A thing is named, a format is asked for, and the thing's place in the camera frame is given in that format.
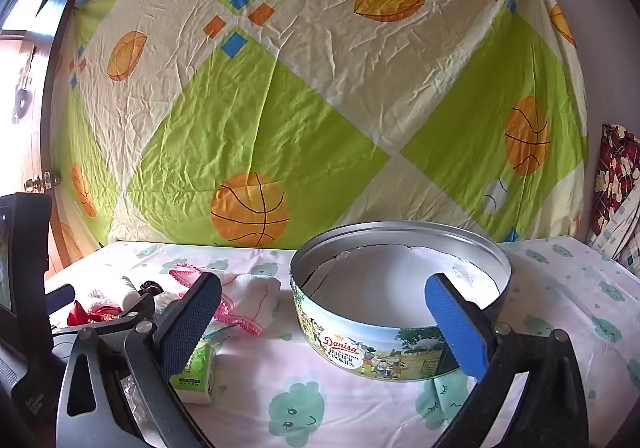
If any white cloth pink crochet edge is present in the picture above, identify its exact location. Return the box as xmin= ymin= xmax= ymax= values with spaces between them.
xmin=167 ymin=264 xmax=283 ymax=336

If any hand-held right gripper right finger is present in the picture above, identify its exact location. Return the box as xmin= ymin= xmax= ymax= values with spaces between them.
xmin=424 ymin=272 xmax=591 ymax=448

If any pale pink cloth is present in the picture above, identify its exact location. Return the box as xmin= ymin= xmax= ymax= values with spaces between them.
xmin=152 ymin=291 xmax=186 ymax=316

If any brass door knob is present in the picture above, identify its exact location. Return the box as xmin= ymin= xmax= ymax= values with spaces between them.
xmin=26 ymin=171 xmax=61 ymax=191

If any green tissue pack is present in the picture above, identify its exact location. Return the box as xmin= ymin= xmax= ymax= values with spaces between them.
xmin=167 ymin=328 xmax=237 ymax=407

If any red embroidered pouch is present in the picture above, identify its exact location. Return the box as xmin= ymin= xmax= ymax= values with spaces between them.
xmin=67 ymin=301 xmax=123 ymax=329

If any hanging door ornament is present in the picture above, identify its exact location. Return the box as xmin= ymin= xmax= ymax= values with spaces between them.
xmin=11 ymin=46 xmax=37 ymax=124

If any brown wooden door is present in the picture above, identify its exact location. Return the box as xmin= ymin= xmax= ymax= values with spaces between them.
xmin=0 ymin=0 xmax=101 ymax=274

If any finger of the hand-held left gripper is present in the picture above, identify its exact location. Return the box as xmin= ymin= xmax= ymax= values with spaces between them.
xmin=52 ymin=292 xmax=157 ymax=345
xmin=44 ymin=283 xmax=76 ymax=311

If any clear bubble wrap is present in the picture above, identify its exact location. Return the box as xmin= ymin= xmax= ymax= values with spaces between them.
xmin=120 ymin=370 xmax=151 ymax=429

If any cloud print bed sheet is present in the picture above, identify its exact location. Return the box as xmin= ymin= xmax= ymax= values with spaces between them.
xmin=44 ymin=234 xmax=640 ymax=448

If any round printed cookie tin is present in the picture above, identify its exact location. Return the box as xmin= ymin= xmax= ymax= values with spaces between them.
xmin=289 ymin=221 xmax=513 ymax=381

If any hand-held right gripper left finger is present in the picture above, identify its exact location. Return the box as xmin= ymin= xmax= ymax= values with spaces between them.
xmin=55 ymin=272 xmax=223 ymax=448

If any ball print hanging sheet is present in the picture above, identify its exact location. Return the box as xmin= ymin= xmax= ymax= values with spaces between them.
xmin=52 ymin=0 xmax=588 ymax=249

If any red plaid bear blanket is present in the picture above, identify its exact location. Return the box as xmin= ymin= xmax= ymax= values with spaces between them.
xmin=587 ymin=123 xmax=640 ymax=249

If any pink fluffy sock white toe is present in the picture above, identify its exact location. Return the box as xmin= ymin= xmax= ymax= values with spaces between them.
xmin=87 ymin=275 xmax=143 ymax=314

